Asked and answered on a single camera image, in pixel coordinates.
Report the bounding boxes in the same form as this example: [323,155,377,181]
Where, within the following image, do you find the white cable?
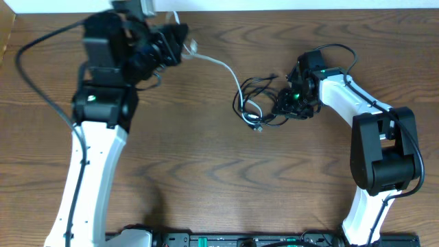
[165,11,264,126]

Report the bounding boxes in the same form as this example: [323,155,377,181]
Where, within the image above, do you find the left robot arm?
[45,10,189,246]

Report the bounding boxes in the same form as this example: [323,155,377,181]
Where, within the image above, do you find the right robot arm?
[272,48,425,246]

